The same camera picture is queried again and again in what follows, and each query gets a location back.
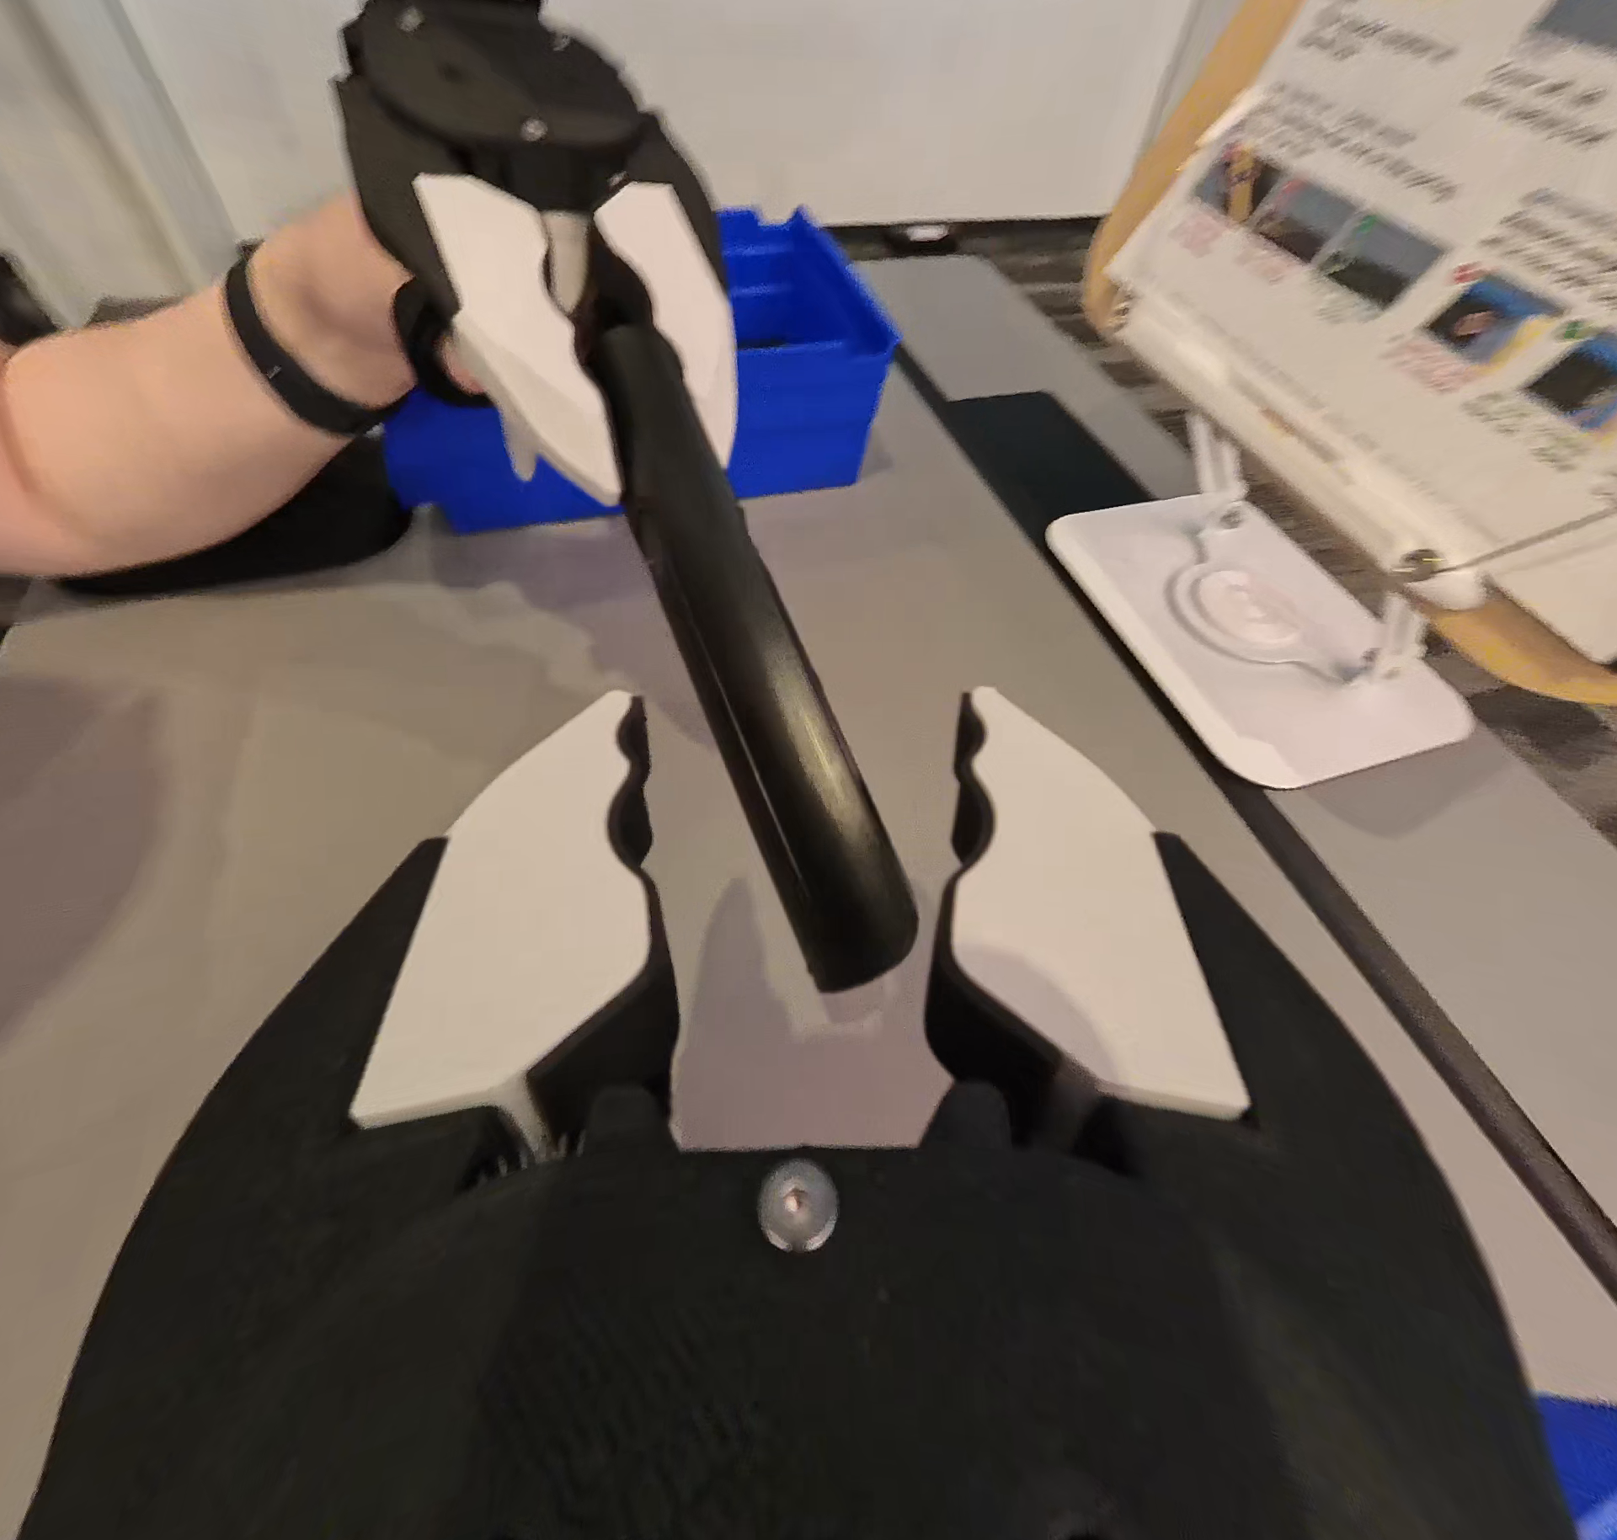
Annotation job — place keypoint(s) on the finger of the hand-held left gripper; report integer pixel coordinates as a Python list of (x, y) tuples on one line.
[(687, 301), (505, 301)]

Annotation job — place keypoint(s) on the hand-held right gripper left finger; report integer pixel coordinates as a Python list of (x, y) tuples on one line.
[(518, 947)]

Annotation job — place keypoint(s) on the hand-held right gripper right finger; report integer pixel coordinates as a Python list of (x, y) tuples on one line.
[(1086, 960)]

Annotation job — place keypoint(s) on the blue plastic bin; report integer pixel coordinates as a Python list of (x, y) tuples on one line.
[(808, 365), (1579, 1477)]

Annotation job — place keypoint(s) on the black remote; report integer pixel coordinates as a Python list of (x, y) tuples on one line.
[(758, 682)]

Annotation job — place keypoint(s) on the person's left forearm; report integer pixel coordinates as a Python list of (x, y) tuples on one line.
[(126, 453)]

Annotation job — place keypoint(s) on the person's left hand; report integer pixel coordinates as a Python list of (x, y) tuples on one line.
[(334, 301)]

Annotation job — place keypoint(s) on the black wristband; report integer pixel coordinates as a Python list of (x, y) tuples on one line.
[(283, 365)]

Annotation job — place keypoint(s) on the black wrist rest pad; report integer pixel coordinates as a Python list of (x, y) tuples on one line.
[(252, 556)]

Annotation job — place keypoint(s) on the instruction sheet on stand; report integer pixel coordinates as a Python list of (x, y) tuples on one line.
[(1137, 213)]

